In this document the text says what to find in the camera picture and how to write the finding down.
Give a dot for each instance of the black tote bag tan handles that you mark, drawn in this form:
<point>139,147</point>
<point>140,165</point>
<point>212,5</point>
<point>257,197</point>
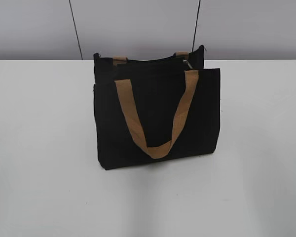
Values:
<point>155,110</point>

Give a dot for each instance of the silver zipper pull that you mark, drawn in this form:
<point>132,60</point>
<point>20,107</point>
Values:
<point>187,63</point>

